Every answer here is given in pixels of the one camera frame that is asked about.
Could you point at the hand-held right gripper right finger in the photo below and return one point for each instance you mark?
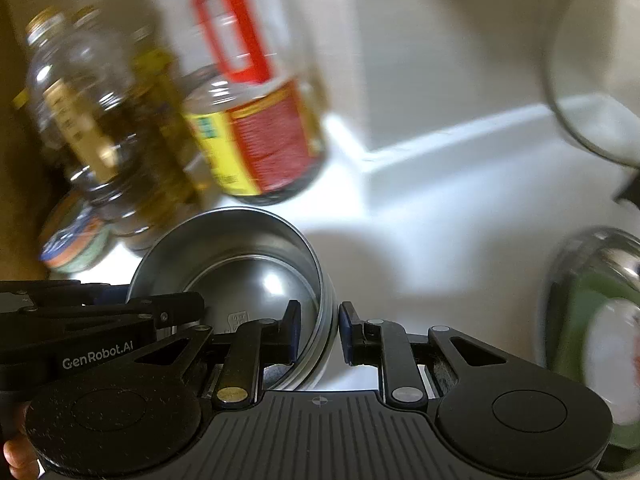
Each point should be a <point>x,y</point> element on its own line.
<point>345,332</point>

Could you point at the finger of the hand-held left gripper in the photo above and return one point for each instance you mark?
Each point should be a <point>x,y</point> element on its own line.
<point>170,307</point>
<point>75,292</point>

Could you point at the blue and orange labelled can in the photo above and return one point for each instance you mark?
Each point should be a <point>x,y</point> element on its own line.
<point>70,240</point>

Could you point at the round steel bowl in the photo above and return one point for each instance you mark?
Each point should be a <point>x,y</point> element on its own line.
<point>240,260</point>

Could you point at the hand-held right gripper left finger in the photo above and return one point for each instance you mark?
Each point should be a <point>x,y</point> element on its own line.
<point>293,332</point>

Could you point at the gold-capped clear oil bottle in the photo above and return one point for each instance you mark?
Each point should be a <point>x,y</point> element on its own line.
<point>85,125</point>

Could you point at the person's left hand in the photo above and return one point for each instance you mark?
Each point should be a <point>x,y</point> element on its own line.
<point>20,460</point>

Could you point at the yellow-labelled oil bottle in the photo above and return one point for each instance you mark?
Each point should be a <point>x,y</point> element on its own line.
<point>165,150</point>

